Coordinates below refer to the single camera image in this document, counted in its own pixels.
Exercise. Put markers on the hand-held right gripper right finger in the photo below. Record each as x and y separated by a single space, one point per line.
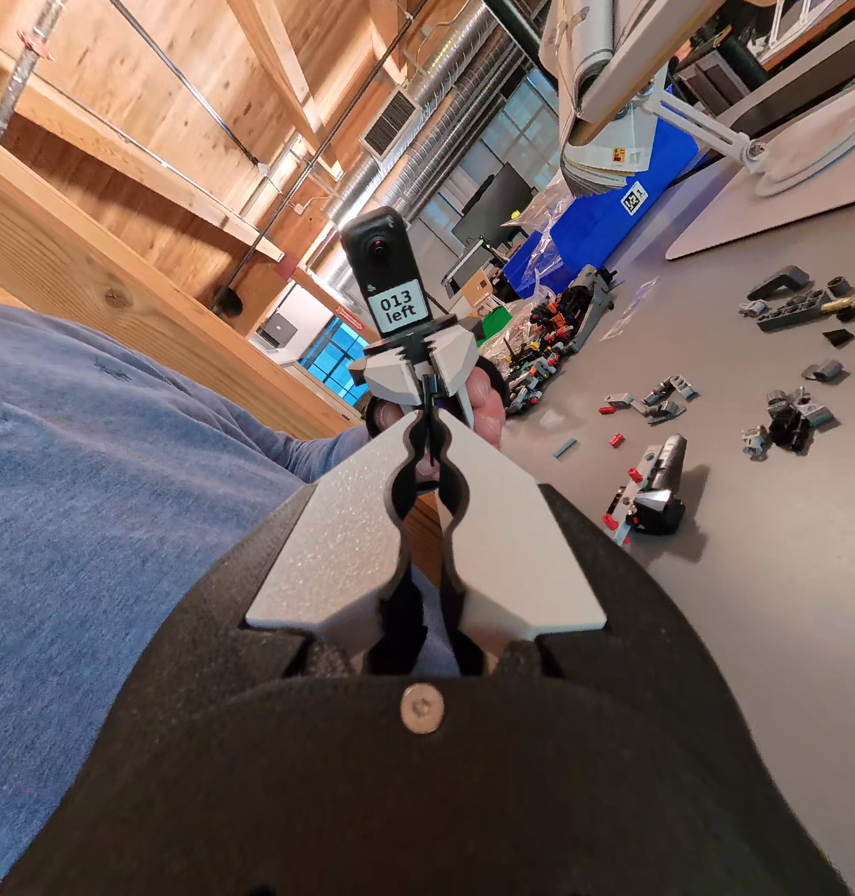
526 553

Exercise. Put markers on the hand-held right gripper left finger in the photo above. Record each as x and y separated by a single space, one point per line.
330 553

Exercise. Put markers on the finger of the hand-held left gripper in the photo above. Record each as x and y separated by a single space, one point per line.
456 371
393 378

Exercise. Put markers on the long light grey lego beam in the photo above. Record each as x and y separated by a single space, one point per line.
624 501

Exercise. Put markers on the black angled lego piece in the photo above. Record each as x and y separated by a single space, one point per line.
659 511

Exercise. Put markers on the dark curved lego panel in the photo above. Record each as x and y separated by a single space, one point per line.
669 459

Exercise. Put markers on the partly built lego model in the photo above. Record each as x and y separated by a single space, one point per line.
554 336

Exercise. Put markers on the small bluish grey lego piece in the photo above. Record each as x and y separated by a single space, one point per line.
565 448

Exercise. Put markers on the cluster of grey lego connectors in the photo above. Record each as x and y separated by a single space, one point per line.
666 399

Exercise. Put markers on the small light grey lego connector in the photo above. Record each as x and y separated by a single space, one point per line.
755 443
753 308

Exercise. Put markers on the lego instruction booklet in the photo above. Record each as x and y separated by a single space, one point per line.
596 84

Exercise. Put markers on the cluster of dark lego connectors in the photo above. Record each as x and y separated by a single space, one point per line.
789 420

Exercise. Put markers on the dark grey curved lego brick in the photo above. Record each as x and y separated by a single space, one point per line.
778 280

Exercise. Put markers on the small grey lego brick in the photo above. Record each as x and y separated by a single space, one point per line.
823 371

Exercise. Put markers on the dark grey angled lego beam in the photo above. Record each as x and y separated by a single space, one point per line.
799 310

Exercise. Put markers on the small black lego slope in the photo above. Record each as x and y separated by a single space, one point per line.
838 338

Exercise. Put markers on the dark grey lego bushing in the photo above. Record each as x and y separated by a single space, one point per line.
838 286

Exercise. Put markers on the person's left hand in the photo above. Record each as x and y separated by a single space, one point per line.
487 406

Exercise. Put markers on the window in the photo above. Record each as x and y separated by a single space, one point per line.
337 357

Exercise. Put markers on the green storage bin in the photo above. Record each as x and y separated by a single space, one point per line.
495 325

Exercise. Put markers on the cardboard box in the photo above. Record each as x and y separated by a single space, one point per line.
474 289

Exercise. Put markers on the black monitor screen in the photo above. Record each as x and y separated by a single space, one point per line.
491 206

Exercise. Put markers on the red pin with grey connector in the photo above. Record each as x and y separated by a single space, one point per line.
617 403

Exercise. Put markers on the small clear plastic bag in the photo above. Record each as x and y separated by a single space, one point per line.
631 308

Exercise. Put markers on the blue storage bin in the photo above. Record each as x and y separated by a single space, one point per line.
596 217

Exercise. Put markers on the person's blue clothing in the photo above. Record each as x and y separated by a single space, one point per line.
120 560

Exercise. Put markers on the wooden ceiling beams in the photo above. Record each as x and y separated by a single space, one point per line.
134 140

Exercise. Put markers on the white device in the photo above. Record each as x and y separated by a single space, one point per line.
778 98

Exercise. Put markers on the silver ventilation duct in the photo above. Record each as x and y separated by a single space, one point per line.
428 98

